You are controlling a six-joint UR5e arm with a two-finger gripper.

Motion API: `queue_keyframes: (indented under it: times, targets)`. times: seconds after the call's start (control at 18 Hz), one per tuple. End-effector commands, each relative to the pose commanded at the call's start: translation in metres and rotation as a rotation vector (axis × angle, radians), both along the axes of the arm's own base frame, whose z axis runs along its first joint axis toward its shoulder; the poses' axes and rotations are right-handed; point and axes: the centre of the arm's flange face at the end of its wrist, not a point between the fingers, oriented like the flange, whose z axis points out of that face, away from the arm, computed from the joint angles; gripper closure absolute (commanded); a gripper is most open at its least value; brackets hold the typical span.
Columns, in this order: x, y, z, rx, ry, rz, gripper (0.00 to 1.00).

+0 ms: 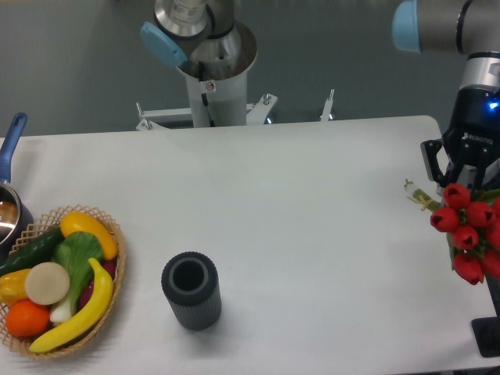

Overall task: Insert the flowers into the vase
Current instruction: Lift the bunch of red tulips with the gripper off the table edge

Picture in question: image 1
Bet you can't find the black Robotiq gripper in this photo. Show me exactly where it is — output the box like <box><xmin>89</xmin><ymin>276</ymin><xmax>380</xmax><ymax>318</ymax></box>
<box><xmin>420</xmin><ymin>88</ymin><xmax>499</xmax><ymax>188</ymax></box>

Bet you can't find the red tulip bouquet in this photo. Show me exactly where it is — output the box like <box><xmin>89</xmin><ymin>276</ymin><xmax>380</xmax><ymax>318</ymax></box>
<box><xmin>404</xmin><ymin>180</ymin><xmax>499</xmax><ymax>285</ymax></box>

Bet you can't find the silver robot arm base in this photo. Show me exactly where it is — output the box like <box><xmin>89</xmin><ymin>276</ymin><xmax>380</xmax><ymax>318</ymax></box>
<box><xmin>140</xmin><ymin>1</ymin><xmax>257</xmax><ymax>127</ymax></box>

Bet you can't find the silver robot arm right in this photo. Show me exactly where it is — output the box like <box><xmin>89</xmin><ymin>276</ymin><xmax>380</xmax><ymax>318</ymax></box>
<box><xmin>391</xmin><ymin>1</ymin><xmax>499</xmax><ymax>191</ymax></box>

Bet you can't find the dark grey ribbed vase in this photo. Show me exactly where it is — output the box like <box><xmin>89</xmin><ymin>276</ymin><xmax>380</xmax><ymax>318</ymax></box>
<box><xmin>161</xmin><ymin>252</ymin><xmax>222</xmax><ymax>330</ymax></box>

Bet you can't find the dark red vegetable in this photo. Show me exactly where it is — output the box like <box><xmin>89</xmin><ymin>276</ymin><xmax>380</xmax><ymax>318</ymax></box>
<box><xmin>78</xmin><ymin>260</ymin><xmax>116</xmax><ymax>310</ymax></box>

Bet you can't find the yellow banana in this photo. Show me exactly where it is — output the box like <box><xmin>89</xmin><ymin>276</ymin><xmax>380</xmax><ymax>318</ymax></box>
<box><xmin>29</xmin><ymin>258</ymin><xmax>113</xmax><ymax>354</ymax></box>

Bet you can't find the yellow squash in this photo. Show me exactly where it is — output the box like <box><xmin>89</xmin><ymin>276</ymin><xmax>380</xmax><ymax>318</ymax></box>
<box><xmin>60</xmin><ymin>211</ymin><xmax>118</xmax><ymax>261</ymax></box>

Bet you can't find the green bok choy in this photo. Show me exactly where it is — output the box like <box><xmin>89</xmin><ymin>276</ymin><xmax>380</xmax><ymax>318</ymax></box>
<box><xmin>50</xmin><ymin>231</ymin><xmax>103</xmax><ymax>325</ymax></box>

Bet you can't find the green cucumber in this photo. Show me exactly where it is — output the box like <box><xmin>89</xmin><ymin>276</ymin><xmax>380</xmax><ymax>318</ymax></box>
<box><xmin>1</xmin><ymin>227</ymin><xmax>65</xmax><ymax>276</ymax></box>

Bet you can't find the beige round disc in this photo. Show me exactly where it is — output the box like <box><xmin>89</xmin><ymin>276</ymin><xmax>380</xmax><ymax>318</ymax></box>
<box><xmin>24</xmin><ymin>262</ymin><xmax>70</xmax><ymax>305</ymax></box>

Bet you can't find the yellow bell pepper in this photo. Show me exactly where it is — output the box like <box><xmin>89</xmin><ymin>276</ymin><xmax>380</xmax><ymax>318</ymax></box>
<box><xmin>1</xmin><ymin>269</ymin><xmax>30</xmax><ymax>305</ymax></box>

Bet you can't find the orange fruit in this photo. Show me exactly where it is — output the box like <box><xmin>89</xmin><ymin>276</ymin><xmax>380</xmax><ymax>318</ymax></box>
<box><xmin>5</xmin><ymin>299</ymin><xmax>49</xmax><ymax>338</ymax></box>

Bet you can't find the woven wicker basket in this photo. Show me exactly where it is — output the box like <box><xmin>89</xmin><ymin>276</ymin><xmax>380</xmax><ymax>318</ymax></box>
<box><xmin>1</xmin><ymin>205</ymin><xmax>127</xmax><ymax>360</ymax></box>

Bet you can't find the black camera stand base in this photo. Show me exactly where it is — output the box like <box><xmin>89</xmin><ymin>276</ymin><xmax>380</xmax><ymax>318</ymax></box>
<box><xmin>471</xmin><ymin>276</ymin><xmax>499</xmax><ymax>358</ymax></box>

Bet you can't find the white metal mounting frame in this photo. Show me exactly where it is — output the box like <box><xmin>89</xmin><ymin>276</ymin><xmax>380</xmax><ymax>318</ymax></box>
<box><xmin>135</xmin><ymin>88</ymin><xmax>336</xmax><ymax>131</ymax></box>

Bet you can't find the blue handled saucepan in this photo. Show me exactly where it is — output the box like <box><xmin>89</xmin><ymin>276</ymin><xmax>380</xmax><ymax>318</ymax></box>
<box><xmin>1</xmin><ymin>112</ymin><xmax>34</xmax><ymax>264</ymax></box>

